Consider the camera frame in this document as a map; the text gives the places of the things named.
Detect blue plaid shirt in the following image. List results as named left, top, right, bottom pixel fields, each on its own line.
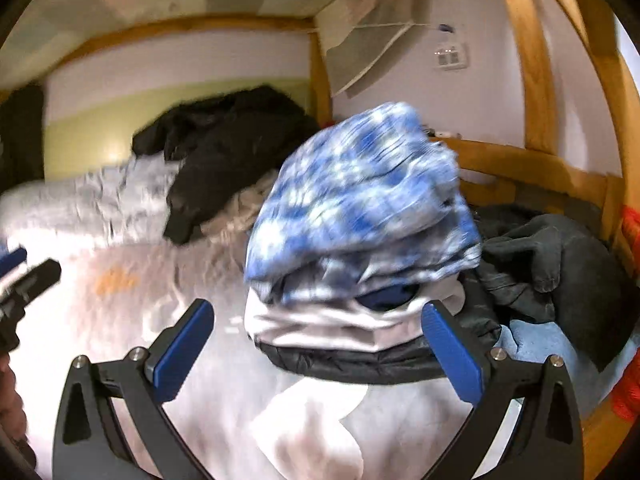
left=244, top=102, right=482, bottom=304

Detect person's hand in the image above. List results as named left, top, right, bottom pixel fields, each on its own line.
left=0, top=353, right=27, bottom=442

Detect light blue jeans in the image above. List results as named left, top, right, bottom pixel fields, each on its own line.
left=494, top=318, right=640, bottom=418

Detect light grey duvet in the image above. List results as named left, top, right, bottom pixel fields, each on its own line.
left=1, top=155, right=181, bottom=252

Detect black folded jacket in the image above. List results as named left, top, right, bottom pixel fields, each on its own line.
left=254, top=268, right=504, bottom=386

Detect dark grey jeans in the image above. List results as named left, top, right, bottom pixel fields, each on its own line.
left=474, top=206, right=639, bottom=370

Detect beige crumpled garment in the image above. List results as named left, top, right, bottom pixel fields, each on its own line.
left=200, top=170, right=278, bottom=245

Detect white folded garment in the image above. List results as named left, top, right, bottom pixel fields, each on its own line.
left=244, top=275, right=465, bottom=352

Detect navy folded garment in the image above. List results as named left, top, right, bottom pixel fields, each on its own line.
left=355, top=284, right=421, bottom=312

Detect black jacket pile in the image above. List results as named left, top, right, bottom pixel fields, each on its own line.
left=132, top=84, right=319, bottom=245

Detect grey mosquito net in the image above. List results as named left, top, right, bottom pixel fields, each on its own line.
left=314, top=0, right=456, bottom=96

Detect wall socket panel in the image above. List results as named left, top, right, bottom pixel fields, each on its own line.
left=434, top=42, right=469, bottom=70

